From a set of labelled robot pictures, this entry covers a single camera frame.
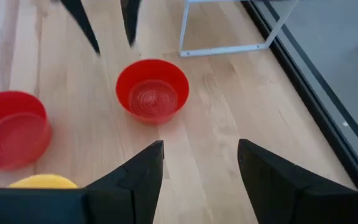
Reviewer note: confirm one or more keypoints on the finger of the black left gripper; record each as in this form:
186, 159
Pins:
130, 21
81, 25

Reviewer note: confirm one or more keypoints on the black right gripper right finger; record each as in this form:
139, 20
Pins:
284, 193

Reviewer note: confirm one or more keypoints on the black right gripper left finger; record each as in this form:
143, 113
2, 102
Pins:
132, 193

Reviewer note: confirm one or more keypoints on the red plastic mini bowl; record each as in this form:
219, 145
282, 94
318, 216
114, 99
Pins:
152, 99
11, 137

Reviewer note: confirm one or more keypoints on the yellow plastic mini bowl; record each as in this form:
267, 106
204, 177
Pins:
43, 183

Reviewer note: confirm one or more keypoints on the white perforated metal shelf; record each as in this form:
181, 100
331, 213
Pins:
222, 50

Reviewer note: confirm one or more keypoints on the black table edge rail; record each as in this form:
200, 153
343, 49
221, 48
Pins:
325, 124

